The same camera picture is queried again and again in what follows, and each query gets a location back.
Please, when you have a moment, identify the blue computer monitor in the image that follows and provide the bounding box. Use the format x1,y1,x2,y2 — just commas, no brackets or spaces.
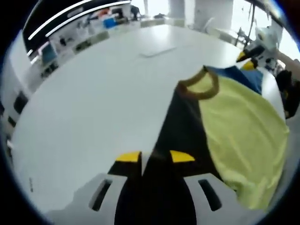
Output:
42,44,57,63

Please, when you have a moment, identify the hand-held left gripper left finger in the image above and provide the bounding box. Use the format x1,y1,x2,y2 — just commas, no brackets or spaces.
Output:
46,151,143,225

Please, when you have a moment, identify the blue storage box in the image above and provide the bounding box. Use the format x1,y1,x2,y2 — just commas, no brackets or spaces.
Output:
103,16,118,29

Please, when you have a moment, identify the white office chair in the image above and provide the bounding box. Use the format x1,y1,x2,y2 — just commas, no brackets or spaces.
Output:
203,17,215,30

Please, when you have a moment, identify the white ceiling light strip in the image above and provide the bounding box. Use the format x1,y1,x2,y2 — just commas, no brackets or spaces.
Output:
45,0,131,38
28,0,94,40

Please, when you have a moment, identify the black chair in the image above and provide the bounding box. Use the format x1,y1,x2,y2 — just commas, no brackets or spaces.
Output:
13,91,29,116

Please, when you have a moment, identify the yellow blue black garment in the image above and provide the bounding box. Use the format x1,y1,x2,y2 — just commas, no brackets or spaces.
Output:
152,65,290,211

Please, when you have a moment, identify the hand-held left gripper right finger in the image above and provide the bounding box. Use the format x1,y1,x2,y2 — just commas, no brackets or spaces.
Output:
142,150,249,225

